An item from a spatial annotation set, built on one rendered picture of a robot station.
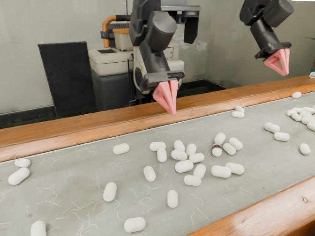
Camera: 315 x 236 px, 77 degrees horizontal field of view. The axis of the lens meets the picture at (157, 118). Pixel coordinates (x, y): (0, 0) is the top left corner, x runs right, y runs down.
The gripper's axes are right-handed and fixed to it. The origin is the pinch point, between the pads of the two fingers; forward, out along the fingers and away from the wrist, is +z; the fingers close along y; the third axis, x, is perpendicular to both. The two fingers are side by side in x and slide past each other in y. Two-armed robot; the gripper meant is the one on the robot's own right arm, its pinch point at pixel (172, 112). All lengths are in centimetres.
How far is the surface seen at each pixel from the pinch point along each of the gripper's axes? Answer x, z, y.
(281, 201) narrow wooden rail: -12.6, 22.1, 6.1
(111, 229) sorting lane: -5.5, 18.2, -18.8
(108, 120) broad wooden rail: 11.4, -5.1, -13.1
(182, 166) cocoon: -3.3, 12.4, -3.7
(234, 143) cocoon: -1.9, 10.8, 11.3
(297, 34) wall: 55, -70, 171
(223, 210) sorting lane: -8.4, 21.1, -1.6
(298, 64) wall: 68, -47, 172
